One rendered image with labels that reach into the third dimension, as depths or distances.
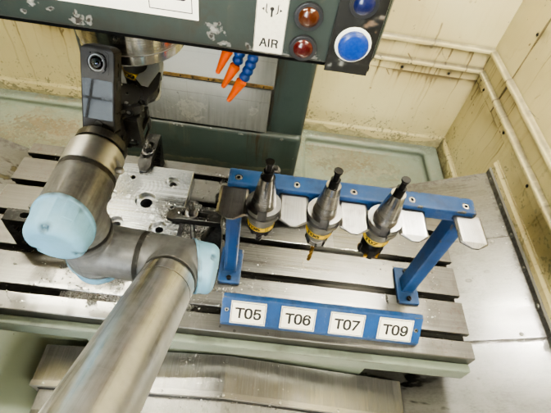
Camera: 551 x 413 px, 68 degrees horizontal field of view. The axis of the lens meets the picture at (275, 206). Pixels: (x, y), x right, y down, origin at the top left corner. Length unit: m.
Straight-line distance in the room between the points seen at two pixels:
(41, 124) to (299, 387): 1.46
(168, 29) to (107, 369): 0.32
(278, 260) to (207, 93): 0.56
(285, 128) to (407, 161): 0.71
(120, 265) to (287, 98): 0.86
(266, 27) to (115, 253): 0.35
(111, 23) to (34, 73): 1.56
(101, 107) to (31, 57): 1.37
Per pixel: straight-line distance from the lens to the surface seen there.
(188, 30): 0.45
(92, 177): 0.55
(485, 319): 1.28
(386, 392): 1.16
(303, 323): 0.94
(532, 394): 1.23
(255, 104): 1.28
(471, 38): 1.70
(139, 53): 0.64
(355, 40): 0.43
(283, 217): 0.72
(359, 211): 0.76
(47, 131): 1.92
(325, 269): 1.05
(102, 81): 0.60
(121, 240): 0.60
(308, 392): 1.08
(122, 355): 0.41
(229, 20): 0.43
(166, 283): 0.50
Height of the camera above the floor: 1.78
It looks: 50 degrees down
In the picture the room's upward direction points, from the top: 11 degrees clockwise
